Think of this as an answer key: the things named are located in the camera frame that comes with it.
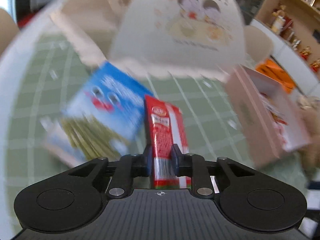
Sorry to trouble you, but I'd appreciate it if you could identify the pink storage box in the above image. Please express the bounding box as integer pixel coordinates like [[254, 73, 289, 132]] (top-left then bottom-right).
[[225, 67, 311, 167]]

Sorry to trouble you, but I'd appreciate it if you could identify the beige mesh food cover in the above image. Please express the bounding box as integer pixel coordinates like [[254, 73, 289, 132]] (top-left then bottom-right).
[[50, 0, 247, 78]]

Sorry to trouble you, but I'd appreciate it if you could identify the beige chair right side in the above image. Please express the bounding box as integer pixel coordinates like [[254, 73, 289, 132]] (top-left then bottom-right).
[[244, 25, 273, 64]]

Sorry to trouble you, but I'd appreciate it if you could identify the brown plush dog toy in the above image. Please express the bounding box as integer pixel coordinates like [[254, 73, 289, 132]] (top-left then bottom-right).
[[297, 95, 320, 177]]

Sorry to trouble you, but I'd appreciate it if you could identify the orange snack bag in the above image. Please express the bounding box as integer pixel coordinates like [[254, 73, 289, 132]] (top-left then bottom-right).
[[255, 59, 296, 94]]

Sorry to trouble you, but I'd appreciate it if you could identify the beige dining chair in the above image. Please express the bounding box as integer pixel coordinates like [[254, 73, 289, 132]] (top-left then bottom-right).
[[0, 8, 20, 55]]

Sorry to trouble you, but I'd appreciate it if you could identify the wooden wall shelf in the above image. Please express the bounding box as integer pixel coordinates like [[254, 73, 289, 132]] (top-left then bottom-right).
[[254, 0, 319, 66]]

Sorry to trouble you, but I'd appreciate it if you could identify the blue seaweed snack packet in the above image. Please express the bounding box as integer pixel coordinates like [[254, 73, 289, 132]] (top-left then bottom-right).
[[43, 62, 152, 167]]

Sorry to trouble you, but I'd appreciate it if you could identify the red cracker stick packet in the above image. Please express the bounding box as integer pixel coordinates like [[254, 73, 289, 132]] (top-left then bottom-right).
[[145, 95, 191, 189]]

